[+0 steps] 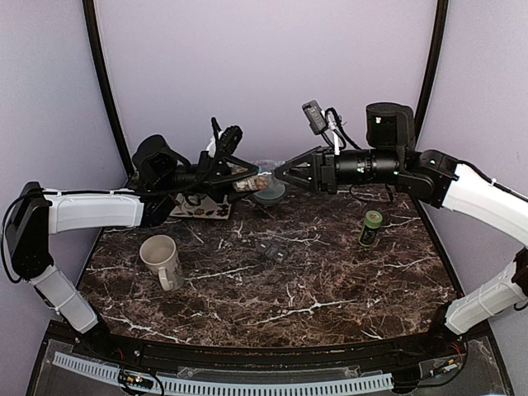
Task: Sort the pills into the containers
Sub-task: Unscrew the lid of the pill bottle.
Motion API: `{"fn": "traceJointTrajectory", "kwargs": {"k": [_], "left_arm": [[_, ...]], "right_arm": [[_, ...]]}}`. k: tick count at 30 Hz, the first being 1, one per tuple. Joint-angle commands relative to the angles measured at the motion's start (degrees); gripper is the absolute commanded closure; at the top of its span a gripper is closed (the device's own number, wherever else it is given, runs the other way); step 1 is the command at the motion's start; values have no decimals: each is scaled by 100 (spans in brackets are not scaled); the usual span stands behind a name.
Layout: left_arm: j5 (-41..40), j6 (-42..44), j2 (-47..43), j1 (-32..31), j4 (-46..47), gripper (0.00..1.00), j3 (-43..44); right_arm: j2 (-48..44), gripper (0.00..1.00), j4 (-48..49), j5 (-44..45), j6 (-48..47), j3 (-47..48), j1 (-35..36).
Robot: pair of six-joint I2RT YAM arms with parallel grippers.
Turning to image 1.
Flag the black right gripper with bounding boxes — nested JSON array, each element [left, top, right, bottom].
[[274, 145, 403, 195]]

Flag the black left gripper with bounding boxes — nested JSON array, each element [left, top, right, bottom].
[[158, 148, 266, 202]]

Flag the clear bottle yellow capsules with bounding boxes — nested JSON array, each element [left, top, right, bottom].
[[232, 159, 284, 193]]

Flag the clear weekly pill organizer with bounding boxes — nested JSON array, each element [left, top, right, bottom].
[[256, 241, 289, 263]]

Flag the green lid pill bottle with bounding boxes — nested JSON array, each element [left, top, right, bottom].
[[358, 210, 383, 247]]

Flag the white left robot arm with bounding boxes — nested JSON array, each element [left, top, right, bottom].
[[1, 126, 258, 360]]

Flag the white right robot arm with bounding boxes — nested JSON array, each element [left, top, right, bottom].
[[274, 102, 527, 358]]

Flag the light blue ribbed bowl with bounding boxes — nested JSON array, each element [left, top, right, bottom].
[[252, 184, 286, 206]]

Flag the square floral ceramic plate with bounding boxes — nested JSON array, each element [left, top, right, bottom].
[[169, 194, 232, 219]]

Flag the beige ceramic mug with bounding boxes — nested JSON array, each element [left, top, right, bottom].
[[139, 234, 184, 292]]

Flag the white slotted cable duct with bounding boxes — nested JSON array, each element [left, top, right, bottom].
[[52, 352, 394, 395]]

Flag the black front rail base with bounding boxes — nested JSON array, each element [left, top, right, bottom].
[[27, 321, 513, 395]]

